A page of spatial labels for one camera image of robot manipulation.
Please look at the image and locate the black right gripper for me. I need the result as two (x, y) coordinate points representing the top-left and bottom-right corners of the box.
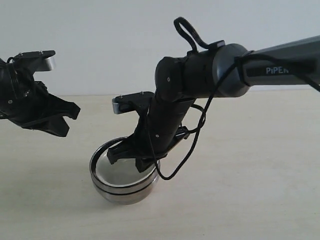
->
(107, 96), (195, 173)

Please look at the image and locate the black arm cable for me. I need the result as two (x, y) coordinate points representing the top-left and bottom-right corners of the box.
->
(6, 56), (33, 101)
(139, 17), (320, 181)

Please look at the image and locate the ribbed steel bowl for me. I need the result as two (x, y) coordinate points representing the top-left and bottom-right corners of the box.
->
(89, 137), (159, 194)

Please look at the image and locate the white ceramic bowl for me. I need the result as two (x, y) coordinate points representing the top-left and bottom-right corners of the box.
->
(95, 157), (155, 187)

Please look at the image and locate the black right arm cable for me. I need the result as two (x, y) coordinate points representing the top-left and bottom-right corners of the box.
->
(139, 17), (320, 181)

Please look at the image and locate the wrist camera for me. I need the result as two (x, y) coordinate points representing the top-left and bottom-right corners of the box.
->
(112, 91), (154, 115)
(13, 50), (56, 73)

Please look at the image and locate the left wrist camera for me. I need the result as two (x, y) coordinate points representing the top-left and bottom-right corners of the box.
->
(13, 50), (56, 73)

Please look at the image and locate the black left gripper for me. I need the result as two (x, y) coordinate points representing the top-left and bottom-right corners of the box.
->
(0, 57), (81, 137)

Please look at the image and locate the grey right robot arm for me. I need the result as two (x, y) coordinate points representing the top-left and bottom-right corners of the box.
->
(107, 36), (320, 172)

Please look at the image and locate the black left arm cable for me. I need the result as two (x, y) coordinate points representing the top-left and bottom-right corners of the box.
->
(6, 56), (33, 101)

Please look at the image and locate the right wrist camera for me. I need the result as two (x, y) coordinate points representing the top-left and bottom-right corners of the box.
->
(112, 91), (154, 115)

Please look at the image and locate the plain steel bowl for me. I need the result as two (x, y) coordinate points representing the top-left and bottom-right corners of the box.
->
(92, 175), (159, 205)

